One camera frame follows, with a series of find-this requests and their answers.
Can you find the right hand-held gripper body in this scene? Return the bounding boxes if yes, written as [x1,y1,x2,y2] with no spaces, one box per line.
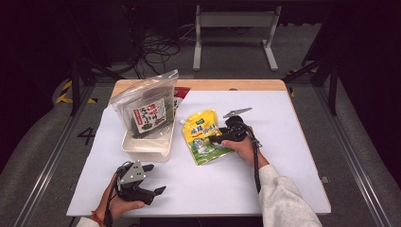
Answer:
[222,107,254,144]

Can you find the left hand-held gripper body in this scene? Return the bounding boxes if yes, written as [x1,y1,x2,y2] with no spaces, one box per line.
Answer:
[114,160,157,206]

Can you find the white plastic bin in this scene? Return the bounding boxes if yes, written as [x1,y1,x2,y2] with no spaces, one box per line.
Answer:
[121,121,176,164]

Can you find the yellow and green spout pouch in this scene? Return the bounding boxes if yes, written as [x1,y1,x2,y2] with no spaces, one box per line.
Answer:
[179,108,235,166]

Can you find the clear bag of dried vegetables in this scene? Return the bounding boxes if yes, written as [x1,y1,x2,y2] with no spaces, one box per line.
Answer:
[109,69,180,140]

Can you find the red and white pouch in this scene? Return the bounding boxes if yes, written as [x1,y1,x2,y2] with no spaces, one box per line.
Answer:
[172,86,192,116]

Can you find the person's right hand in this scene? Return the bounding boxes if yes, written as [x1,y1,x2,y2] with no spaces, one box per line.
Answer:
[220,126,270,168]

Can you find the person's left hand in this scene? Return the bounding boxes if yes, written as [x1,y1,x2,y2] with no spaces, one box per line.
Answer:
[94,173,147,221]

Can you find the black metal stand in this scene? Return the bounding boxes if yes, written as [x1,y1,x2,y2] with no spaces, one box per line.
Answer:
[66,6,125,116]
[282,12,340,116]

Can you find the yellow and black floor tape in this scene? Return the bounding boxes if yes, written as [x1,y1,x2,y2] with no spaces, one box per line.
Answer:
[55,79,98,105]

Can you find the grey metal stand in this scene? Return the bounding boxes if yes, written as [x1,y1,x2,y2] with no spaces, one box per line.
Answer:
[192,4,283,72]

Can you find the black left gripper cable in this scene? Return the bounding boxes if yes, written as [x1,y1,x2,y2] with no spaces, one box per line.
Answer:
[103,161,134,227]

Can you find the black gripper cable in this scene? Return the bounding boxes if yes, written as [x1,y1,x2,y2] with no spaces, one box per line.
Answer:
[240,121,263,194]
[103,161,134,227]

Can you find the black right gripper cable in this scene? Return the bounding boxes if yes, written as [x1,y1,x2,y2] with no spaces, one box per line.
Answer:
[240,121,263,194]

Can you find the red bracelet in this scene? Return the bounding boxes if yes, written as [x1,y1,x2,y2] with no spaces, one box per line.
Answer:
[90,210,104,227]

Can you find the metal floor rail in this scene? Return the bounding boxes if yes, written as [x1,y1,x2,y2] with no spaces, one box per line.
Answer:
[12,84,96,227]
[315,84,393,227]

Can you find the black floor cables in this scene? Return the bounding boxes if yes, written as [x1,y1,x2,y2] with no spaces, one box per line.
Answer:
[131,29,198,79]

